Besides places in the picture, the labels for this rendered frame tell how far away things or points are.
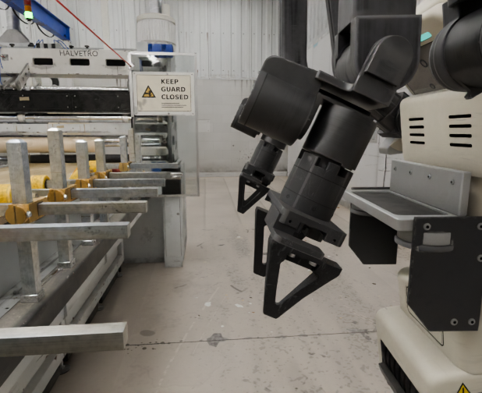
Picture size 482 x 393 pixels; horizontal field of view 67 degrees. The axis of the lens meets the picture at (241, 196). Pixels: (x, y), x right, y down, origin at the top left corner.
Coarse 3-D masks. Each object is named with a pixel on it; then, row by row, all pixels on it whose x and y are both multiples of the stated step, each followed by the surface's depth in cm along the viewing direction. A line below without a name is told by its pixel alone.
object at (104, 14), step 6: (102, 0) 302; (102, 6) 303; (102, 12) 304; (102, 18) 304; (108, 18) 308; (102, 24) 305; (108, 24) 308; (102, 30) 306; (108, 30) 307; (108, 36) 307; (108, 42) 308; (108, 48) 309
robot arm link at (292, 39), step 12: (288, 0) 72; (300, 0) 72; (288, 12) 72; (300, 12) 72; (288, 24) 73; (300, 24) 73; (288, 36) 73; (300, 36) 73; (288, 48) 74; (300, 48) 74; (300, 60) 74
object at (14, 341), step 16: (0, 336) 53; (16, 336) 53; (32, 336) 53; (48, 336) 53; (64, 336) 54; (80, 336) 54; (96, 336) 54; (112, 336) 54; (0, 352) 53; (16, 352) 53; (32, 352) 54; (48, 352) 54; (64, 352) 54
